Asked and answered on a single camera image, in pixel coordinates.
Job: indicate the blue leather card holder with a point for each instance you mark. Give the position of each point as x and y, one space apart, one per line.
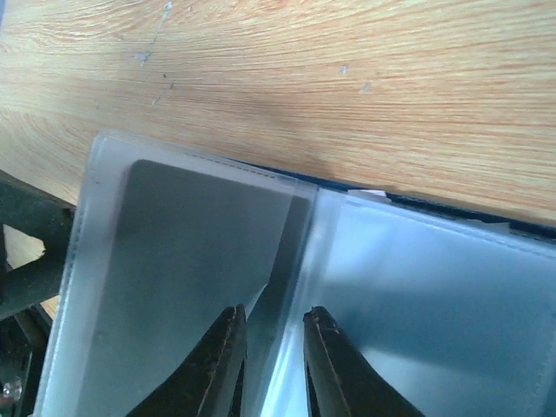
455 310

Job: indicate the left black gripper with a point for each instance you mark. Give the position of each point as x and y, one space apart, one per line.
35 235

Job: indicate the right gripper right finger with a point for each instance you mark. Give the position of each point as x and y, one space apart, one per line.
339 380

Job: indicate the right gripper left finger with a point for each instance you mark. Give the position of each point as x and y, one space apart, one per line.
210 380

